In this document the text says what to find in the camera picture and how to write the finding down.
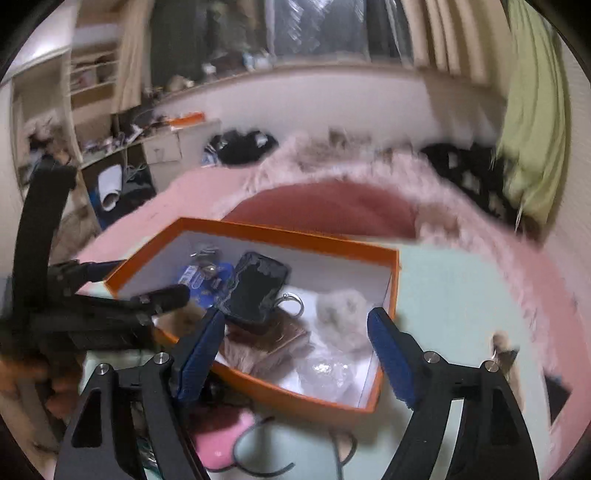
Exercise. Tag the clear plastic bag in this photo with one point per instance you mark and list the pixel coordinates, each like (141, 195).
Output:
(329, 374)

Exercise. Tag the white fluffy pompom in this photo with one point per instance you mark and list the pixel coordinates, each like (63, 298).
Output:
(342, 320)

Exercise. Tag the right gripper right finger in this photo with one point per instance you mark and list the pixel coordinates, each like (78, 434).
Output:
(493, 441)

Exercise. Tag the black clothes pile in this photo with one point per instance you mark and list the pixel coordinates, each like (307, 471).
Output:
(477, 172)
(234, 149)

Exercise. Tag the blue tin box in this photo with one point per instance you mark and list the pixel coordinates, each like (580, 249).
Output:
(205, 284)

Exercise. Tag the green hanging garment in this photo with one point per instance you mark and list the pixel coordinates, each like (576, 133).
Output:
(533, 142)

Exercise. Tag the brown card box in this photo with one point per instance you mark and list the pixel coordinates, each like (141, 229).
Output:
(257, 355)

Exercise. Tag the black clothes pile right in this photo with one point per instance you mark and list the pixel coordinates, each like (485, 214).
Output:
(477, 172)

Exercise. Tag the black clothes pile left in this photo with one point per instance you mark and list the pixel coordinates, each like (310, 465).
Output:
(234, 149)

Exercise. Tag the red cushion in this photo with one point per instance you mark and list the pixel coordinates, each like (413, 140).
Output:
(332, 207)

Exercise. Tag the white drawer cabinet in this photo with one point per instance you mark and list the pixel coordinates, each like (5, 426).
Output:
(173, 153)

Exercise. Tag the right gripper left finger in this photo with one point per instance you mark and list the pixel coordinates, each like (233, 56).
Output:
(100, 441)

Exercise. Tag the orange tissue box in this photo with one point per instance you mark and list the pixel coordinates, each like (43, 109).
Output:
(186, 120)

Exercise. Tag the white slipper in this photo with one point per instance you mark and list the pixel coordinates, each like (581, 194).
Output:
(109, 186)

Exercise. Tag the pink bed blanket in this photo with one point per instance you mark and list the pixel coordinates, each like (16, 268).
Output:
(444, 216)

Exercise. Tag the orange cardboard box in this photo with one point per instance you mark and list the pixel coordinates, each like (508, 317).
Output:
(318, 265)

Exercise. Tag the black satin lace garment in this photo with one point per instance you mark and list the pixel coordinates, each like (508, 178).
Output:
(250, 294)

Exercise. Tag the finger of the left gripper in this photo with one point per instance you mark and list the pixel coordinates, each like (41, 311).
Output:
(159, 297)
(67, 278)

